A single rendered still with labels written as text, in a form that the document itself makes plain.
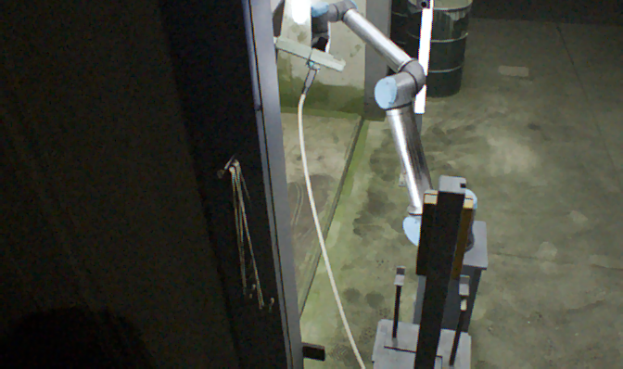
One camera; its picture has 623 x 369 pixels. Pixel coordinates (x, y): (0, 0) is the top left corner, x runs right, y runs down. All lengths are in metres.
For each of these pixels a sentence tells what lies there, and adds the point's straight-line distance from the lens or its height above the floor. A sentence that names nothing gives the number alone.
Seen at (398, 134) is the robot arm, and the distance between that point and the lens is 2.10.
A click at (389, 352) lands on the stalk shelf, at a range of 1.87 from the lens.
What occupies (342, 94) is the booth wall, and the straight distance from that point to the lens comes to 4.46.
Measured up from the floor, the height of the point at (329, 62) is 1.44.
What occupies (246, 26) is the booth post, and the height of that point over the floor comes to 1.96.
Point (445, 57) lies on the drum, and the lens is 4.76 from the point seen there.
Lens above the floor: 2.35
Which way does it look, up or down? 35 degrees down
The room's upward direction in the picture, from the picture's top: 3 degrees counter-clockwise
